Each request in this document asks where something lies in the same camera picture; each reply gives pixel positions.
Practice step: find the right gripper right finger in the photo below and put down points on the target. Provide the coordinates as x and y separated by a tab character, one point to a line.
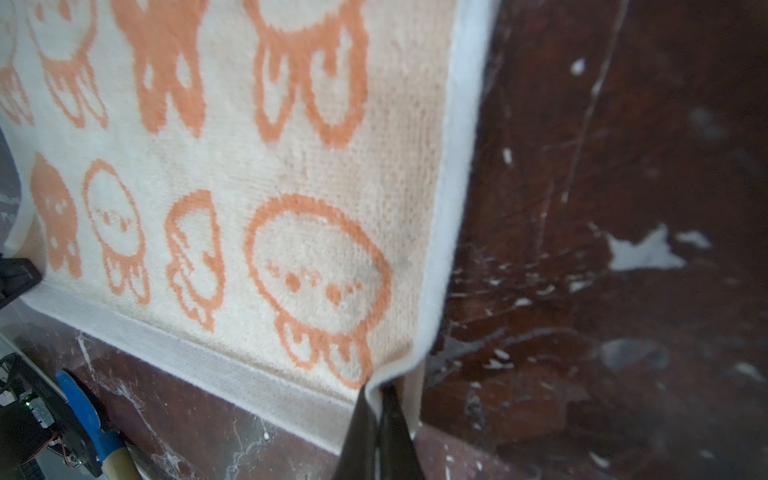
398	458

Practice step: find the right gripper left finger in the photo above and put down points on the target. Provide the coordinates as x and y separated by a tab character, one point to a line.
358	455

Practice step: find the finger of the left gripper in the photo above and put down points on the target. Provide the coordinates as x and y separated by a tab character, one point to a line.
17	276

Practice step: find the orange patterned towel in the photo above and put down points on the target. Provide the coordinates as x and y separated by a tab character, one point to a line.
262	198

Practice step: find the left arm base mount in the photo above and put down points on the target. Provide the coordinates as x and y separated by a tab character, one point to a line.
36	419

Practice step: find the blue trowel wooden handle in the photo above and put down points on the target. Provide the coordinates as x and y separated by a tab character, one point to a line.
111	452

